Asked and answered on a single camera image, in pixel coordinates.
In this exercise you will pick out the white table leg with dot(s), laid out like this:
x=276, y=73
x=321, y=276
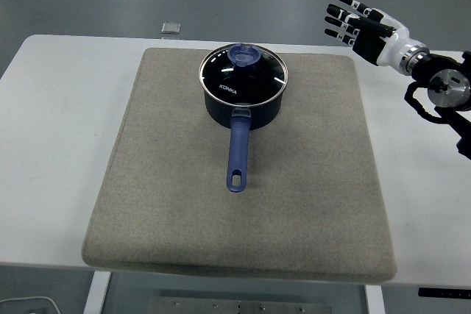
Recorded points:
x=374, y=299
x=96, y=292

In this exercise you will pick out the glass pot lid blue knob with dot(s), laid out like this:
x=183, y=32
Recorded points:
x=243, y=73

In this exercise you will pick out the beige fabric mat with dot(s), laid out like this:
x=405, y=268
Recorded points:
x=239, y=189

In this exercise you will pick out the white and black hand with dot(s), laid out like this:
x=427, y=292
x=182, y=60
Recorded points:
x=390, y=40

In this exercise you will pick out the dark blue saucepan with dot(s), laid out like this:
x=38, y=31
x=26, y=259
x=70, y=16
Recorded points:
x=239, y=152

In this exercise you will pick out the black table control panel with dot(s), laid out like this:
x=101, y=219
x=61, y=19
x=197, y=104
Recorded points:
x=444, y=292

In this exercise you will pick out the grey metal plate with screws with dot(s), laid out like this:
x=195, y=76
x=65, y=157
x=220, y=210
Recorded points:
x=239, y=306

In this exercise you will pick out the small silver floor plate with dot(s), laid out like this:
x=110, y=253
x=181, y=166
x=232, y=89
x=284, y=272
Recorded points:
x=171, y=28

